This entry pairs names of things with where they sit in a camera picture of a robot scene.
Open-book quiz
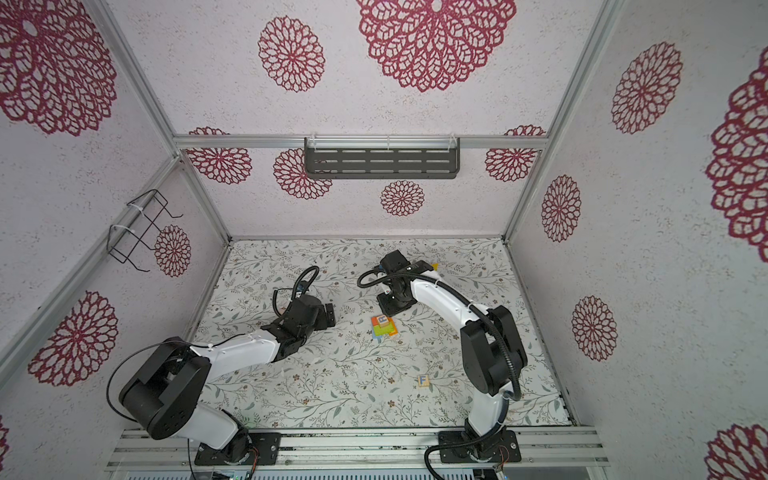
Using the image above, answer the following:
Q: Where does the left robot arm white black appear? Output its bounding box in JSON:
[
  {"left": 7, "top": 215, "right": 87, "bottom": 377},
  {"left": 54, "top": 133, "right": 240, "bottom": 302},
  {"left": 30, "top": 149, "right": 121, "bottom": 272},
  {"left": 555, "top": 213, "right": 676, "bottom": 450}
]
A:
[{"left": 118, "top": 295, "right": 336, "bottom": 463}]

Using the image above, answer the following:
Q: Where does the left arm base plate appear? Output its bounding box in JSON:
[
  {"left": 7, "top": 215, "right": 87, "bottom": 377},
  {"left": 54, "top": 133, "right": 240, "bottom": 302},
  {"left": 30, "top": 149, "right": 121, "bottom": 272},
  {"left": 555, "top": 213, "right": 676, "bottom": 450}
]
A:
[{"left": 193, "top": 432, "right": 282, "bottom": 467}]

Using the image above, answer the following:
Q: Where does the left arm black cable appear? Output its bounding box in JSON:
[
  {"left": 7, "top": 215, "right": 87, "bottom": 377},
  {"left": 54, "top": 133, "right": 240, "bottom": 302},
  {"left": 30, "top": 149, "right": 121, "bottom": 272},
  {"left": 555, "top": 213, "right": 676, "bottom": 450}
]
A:
[{"left": 105, "top": 265, "right": 321, "bottom": 424}]

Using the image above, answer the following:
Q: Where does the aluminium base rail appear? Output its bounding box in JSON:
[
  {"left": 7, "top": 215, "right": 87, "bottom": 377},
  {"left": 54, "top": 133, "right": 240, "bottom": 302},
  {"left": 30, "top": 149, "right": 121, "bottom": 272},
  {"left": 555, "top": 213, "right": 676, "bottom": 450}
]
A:
[{"left": 104, "top": 426, "right": 610, "bottom": 473}]

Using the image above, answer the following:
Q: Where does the grey metal wall shelf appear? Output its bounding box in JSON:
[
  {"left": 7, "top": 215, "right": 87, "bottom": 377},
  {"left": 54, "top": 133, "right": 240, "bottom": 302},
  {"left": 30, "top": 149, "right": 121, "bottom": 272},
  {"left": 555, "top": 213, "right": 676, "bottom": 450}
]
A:
[{"left": 303, "top": 137, "right": 461, "bottom": 180}]

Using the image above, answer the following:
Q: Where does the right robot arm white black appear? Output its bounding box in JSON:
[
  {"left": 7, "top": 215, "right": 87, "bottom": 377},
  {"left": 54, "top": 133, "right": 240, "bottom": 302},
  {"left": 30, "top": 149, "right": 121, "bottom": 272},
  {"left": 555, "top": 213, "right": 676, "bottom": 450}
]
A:
[{"left": 356, "top": 250, "right": 528, "bottom": 440}]

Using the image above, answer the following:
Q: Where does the green wood block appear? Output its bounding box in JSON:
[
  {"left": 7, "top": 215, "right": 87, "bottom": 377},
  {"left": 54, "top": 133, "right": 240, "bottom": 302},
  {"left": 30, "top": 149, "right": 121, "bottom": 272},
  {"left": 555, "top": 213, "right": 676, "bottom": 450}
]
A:
[{"left": 380, "top": 321, "right": 398, "bottom": 337}]

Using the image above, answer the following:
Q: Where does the black wire wall basket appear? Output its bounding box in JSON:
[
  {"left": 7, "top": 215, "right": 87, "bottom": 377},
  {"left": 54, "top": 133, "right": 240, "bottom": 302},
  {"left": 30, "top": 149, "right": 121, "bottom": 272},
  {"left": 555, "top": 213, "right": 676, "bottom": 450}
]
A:
[{"left": 105, "top": 189, "right": 183, "bottom": 273}]

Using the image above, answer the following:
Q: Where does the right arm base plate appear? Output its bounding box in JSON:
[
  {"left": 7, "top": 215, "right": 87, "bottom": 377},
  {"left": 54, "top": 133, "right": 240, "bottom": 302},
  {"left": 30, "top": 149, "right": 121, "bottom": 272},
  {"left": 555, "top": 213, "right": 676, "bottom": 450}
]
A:
[{"left": 438, "top": 428, "right": 522, "bottom": 464}]

